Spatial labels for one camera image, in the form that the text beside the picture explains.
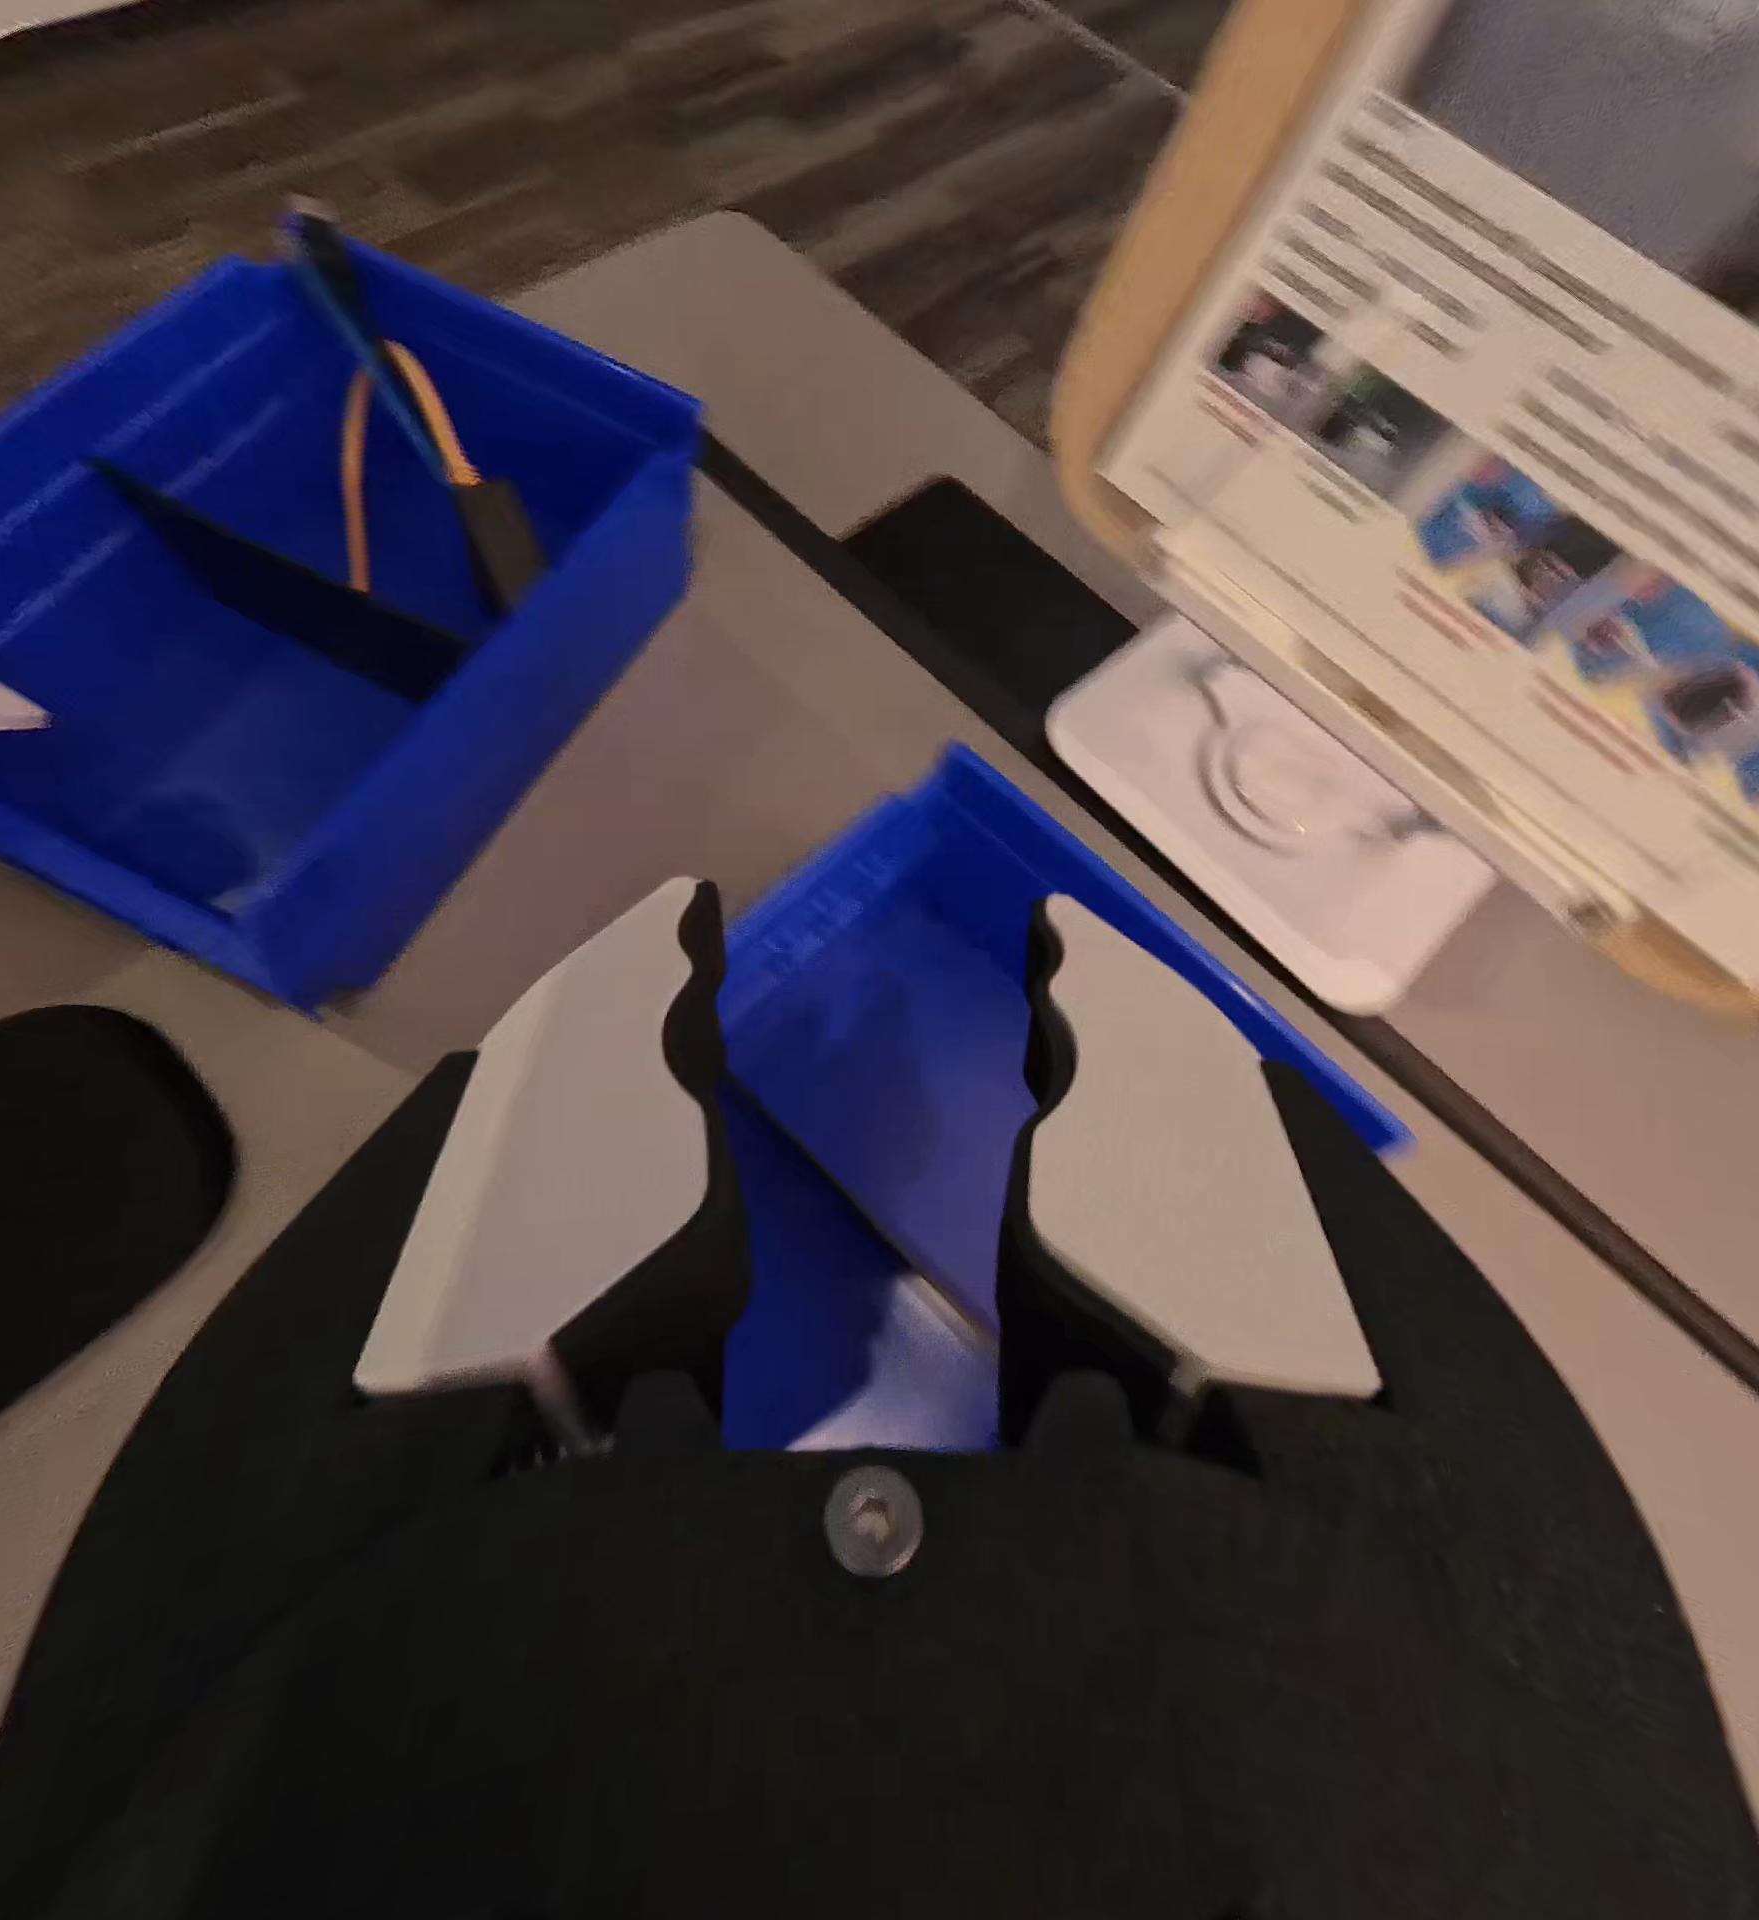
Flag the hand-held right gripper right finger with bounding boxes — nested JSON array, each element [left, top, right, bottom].
[[1000, 894, 1386, 1451]]

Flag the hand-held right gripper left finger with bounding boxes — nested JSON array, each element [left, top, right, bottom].
[[352, 872, 752, 1445]]

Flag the blue plastic bin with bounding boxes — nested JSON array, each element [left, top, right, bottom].
[[711, 747, 1412, 1459], [0, 232, 711, 1011]]

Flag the yellow ethernet cable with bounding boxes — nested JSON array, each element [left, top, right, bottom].
[[343, 350, 494, 602]]

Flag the black network switch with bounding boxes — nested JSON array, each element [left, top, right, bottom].
[[454, 474, 550, 614]]

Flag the black ethernet cable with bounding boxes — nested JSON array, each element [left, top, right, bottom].
[[280, 199, 415, 390]]

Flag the white stand base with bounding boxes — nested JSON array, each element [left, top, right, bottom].
[[1045, 614, 1499, 1011]]

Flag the black textured pad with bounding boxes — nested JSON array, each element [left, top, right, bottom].
[[0, 1005, 239, 1468]]

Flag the dark rectangular table panel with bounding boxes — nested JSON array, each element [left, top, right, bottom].
[[841, 474, 1150, 757]]

